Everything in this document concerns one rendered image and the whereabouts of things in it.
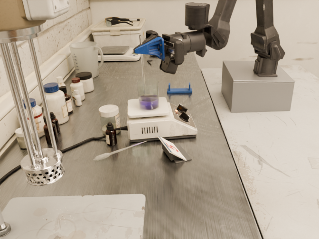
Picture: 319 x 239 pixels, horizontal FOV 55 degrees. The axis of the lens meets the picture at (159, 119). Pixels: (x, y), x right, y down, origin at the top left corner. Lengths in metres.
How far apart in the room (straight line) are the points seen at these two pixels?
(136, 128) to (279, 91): 0.49
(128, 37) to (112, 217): 1.41
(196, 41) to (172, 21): 1.41
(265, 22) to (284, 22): 1.43
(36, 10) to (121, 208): 0.42
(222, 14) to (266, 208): 0.53
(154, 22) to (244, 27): 0.64
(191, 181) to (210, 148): 0.15
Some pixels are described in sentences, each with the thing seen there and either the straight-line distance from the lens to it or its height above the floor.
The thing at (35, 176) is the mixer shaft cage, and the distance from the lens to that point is 0.54.
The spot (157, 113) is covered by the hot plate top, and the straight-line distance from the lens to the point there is 0.86.
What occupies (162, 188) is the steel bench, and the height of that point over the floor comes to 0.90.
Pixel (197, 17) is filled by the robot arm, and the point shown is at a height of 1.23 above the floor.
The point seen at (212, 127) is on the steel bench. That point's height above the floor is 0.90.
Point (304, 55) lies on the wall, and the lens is 2.57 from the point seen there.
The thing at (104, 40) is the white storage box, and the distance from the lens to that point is 1.95.
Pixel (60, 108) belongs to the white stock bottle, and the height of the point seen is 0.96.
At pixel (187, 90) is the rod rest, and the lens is 1.23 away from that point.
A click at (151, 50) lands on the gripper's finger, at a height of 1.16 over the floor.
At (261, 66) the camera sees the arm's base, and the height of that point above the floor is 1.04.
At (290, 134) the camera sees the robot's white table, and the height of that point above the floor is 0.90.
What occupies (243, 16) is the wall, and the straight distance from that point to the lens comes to 2.35.
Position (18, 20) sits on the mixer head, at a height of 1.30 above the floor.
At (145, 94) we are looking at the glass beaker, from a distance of 0.85.
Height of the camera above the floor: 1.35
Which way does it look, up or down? 26 degrees down
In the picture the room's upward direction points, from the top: 3 degrees counter-clockwise
